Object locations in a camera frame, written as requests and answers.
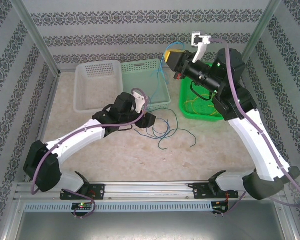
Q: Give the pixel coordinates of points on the bright green plastic basket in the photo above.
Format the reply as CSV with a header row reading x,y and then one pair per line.
x,y
183,100

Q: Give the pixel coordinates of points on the white plastic basket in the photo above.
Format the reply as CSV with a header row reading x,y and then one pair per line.
x,y
97,87

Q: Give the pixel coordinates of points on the pale green plastic basket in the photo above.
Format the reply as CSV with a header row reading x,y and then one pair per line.
x,y
140,80

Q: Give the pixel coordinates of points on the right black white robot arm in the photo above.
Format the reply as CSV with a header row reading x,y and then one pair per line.
x,y
260,145

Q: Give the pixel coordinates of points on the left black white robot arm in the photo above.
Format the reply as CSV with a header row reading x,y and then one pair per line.
x,y
77,140

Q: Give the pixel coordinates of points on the left circuit board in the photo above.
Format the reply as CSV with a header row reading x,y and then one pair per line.
x,y
82,206

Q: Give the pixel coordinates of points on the circuit board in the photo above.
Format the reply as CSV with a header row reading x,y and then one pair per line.
x,y
220,206
82,206

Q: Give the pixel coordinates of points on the grey metal sheet panel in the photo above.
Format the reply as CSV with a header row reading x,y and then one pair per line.
x,y
150,227

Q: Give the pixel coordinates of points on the right circuit board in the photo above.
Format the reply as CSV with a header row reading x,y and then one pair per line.
x,y
220,206

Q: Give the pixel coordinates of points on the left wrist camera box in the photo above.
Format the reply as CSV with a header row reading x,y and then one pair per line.
x,y
140,102

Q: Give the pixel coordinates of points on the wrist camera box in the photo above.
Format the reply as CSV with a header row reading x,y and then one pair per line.
x,y
140,102
200,40

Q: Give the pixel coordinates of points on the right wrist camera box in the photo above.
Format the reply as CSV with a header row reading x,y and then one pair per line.
x,y
200,40

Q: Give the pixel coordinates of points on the right aluminium frame post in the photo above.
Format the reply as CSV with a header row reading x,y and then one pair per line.
x,y
256,37

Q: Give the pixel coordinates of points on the aluminium frame post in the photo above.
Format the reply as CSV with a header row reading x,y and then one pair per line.
x,y
256,37
37,37

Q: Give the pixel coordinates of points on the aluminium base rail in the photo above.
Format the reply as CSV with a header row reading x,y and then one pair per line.
x,y
145,190

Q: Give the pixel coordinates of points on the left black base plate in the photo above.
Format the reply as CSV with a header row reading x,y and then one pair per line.
x,y
100,191

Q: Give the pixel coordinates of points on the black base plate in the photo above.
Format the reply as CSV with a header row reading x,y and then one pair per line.
x,y
200,191
100,191

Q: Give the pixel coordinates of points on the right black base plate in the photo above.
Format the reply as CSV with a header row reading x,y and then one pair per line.
x,y
200,191

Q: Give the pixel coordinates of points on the left aluminium frame post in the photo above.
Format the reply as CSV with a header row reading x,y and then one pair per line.
x,y
37,37

